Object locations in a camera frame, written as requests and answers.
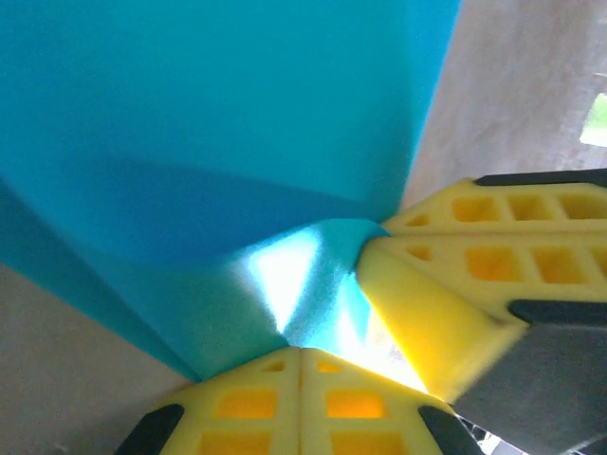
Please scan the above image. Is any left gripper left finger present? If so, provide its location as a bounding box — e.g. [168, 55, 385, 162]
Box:
[116, 347, 303, 455]

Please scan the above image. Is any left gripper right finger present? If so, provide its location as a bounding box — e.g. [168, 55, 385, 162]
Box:
[300, 347, 483, 455]

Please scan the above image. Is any blue cloth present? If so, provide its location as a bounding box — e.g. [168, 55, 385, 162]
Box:
[0, 0, 464, 383]

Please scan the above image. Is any aluminium mounting rail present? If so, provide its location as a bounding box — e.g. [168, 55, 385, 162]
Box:
[454, 411, 506, 455]

